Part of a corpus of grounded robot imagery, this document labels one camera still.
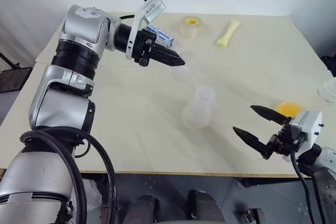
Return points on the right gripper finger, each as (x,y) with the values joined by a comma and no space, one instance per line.
(249,137)
(271,115)

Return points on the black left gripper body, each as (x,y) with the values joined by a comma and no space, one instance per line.
(143,48)

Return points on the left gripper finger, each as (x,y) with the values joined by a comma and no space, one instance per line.
(169,53)
(166,60)

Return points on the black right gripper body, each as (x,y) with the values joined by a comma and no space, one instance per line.
(284,141)

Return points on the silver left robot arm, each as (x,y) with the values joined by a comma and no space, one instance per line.
(57,103)

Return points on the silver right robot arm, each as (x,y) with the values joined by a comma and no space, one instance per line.
(328,161)

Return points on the clear plastic bottle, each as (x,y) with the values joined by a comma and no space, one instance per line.
(198,108)

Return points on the blue and white small box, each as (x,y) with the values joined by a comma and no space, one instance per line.
(164,38)

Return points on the clear tape roll yellow core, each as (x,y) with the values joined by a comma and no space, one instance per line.
(191,26)

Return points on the clear plastic container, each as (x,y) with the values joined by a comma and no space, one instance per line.
(328,91)

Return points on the black stand base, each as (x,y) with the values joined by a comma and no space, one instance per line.
(14,78)

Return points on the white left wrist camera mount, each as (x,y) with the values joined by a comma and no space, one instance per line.
(132,33)

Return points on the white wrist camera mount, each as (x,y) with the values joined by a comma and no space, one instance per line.
(308,127)
(132,33)

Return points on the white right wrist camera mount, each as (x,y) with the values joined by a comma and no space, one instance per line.
(308,127)

